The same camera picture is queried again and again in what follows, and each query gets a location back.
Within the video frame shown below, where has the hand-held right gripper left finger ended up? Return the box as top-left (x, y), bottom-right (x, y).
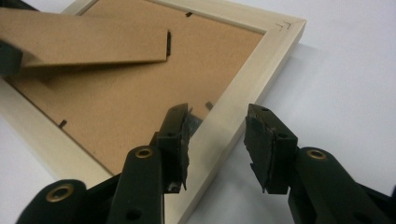
top-left (150, 103), bottom-right (192, 194)

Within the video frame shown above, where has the pale wooden photo frame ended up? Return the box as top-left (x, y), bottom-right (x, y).
top-left (0, 0), bottom-right (307, 224)

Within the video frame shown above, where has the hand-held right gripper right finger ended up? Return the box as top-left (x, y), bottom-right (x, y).
top-left (243, 104), bottom-right (300, 195)

